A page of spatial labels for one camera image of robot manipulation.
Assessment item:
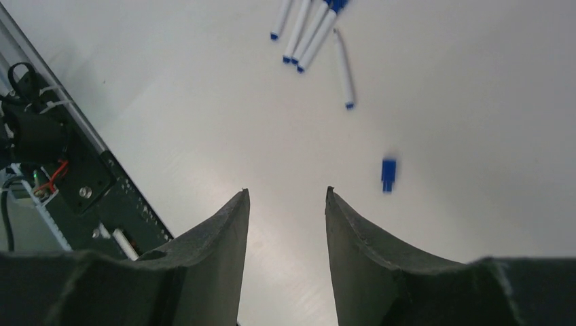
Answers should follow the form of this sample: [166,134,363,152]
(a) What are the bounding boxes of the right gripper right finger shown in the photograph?
[325,187,575,325]

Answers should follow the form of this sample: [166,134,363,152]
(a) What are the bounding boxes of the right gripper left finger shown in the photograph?
[1,189,250,325]

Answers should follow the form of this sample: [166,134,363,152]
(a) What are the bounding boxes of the blue pen cap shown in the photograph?
[381,158,397,193]

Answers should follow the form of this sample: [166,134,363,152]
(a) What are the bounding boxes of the white marker pen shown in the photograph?
[296,0,349,73]
[282,0,312,64]
[332,28,355,110]
[290,1,332,65]
[270,0,293,41]

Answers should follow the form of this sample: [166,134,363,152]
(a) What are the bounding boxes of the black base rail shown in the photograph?
[1,9,173,260]

